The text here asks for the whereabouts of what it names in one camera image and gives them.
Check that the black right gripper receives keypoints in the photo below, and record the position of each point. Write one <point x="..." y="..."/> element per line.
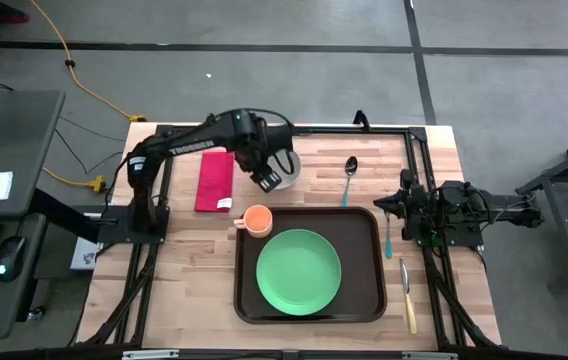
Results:
<point x="419" y="210"/>

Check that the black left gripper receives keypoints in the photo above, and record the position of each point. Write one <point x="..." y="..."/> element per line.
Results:
<point x="264" y="177"/>

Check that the grey plastic bowl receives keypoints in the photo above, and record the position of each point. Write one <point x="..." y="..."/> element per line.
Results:
<point x="291" y="172"/>

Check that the orange plastic mug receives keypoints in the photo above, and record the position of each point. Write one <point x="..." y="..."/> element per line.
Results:
<point x="258" y="220"/>

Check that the red cloth napkin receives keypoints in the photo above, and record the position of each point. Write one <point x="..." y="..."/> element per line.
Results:
<point x="211" y="180"/>

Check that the green plastic plate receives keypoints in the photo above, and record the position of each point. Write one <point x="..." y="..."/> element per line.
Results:
<point x="299" y="272"/>

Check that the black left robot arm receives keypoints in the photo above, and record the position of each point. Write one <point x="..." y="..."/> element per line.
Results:
<point x="189" y="142"/>

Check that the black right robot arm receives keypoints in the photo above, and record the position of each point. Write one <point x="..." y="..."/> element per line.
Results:
<point x="464" y="210"/>

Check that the dark brown serving tray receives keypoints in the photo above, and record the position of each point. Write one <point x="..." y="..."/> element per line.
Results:
<point x="324" y="220"/>

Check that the white printed box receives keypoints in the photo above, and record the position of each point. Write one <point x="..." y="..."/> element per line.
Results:
<point x="84" y="255"/>

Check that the grey computer desk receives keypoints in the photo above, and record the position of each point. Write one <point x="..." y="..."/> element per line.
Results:
<point x="14" y="135"/>

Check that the desk caster wheel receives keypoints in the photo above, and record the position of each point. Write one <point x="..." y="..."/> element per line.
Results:
<point x="38" y="313"/>

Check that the black computer mouse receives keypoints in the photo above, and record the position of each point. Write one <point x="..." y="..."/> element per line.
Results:
<point x="10" y="259"/>

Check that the person's foot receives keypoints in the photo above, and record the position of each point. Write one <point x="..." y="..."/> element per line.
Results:
<point x="11" y="13"/>

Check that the black aluminium table frame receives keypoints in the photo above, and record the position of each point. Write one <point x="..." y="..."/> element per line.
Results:
<point x="339" y="131"/>

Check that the silver metal bracket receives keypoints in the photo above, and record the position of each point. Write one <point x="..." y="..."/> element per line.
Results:
<point x="429" y="356"/>
<point x="150" y="354"/>

